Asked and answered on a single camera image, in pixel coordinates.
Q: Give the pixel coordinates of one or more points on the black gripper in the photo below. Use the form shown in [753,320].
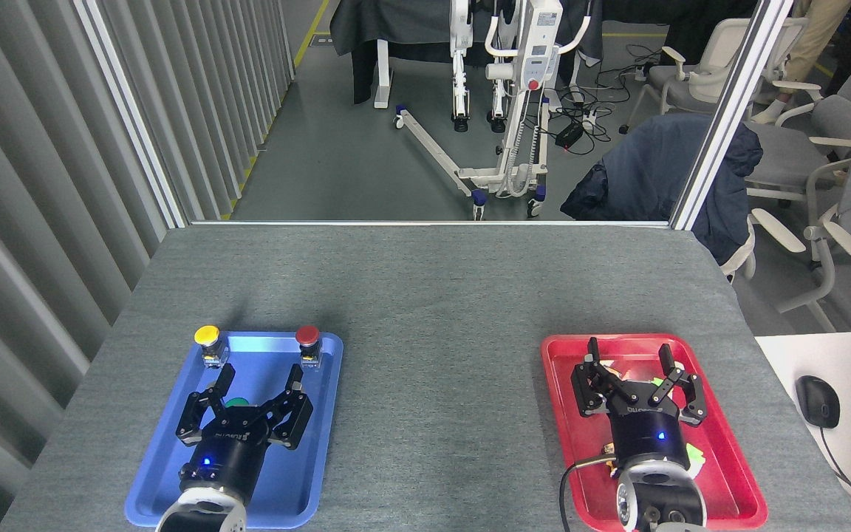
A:
[647,436]
[226,458]

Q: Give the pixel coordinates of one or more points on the green push button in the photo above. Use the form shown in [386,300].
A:
[236,403]

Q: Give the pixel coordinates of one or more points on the yellow push button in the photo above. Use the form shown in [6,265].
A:
[207,336]

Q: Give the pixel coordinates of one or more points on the red push button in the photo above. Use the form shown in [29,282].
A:
[308,337]

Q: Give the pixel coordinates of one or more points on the blue plastic tray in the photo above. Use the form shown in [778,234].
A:
[300,480]

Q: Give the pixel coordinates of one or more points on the red plastic tray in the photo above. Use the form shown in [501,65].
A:
[728,480]

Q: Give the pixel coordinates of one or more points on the white desk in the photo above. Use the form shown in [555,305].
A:
[802,355]

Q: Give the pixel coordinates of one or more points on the white jacket-covered office chair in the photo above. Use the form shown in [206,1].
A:
[744,258]

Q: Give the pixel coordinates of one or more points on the black computer mouse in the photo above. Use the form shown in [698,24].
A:
[817,401]

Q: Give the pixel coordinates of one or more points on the dark blue jacket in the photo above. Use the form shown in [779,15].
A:
[647,170]

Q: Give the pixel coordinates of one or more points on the black power adapter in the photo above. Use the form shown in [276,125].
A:
[569,134]

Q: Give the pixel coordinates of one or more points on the white stand on wheels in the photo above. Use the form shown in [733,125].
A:
[521,111]

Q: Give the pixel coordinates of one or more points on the white legged robot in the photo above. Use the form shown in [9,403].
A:
[460,66]

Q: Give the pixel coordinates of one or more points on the person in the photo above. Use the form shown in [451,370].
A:
[810,44]

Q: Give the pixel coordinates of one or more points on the dark cloth covered table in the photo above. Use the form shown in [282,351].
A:
[396,22]

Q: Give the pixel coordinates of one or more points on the white green selector switch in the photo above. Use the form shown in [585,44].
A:
[696,458]
[658,383]

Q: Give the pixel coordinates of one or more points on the black yellow selector switch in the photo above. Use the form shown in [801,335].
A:
[609,367]
[609,448]

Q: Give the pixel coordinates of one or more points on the silver aluminium post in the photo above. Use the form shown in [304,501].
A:
[728,111]
[130,111]

